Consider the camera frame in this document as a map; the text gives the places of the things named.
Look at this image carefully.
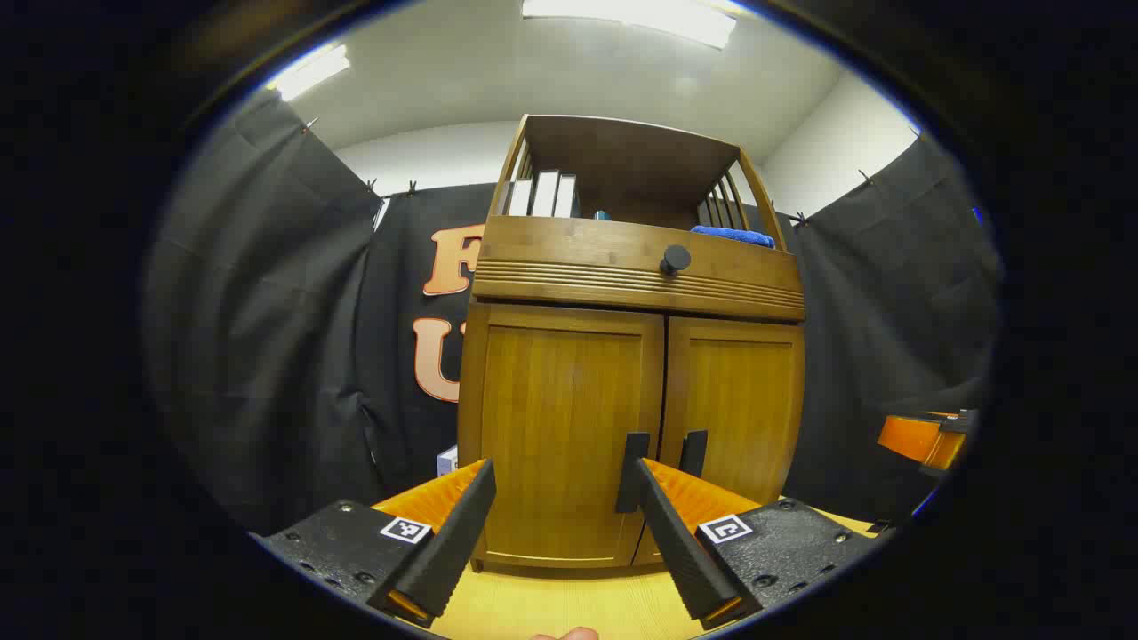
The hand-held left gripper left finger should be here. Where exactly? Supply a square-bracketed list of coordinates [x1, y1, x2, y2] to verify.
[252, 459, 497, 628]

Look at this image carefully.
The wooden ribbed drawer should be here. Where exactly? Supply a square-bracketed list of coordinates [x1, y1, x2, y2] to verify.
[471, 216, 805, 323]

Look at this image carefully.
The black backdrop cloth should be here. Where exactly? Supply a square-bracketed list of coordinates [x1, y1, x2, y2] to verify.
[142, 89, 1006, 534]

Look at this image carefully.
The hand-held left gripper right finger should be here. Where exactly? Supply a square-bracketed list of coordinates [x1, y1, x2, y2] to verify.
[636, 458, 877, 632]

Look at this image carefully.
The wooden shoe cabinet door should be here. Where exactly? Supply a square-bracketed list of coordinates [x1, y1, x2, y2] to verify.
[633, 316, 805, 565]
[458, 302, 666, 570]

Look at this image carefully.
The blue folded cloth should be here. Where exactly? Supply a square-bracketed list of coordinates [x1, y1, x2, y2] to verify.
[690, 225, 776, 250]

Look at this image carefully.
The wooden double-door shoe cabinet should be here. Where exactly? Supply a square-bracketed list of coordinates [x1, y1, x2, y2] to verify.
[456, 114, 807, 574]

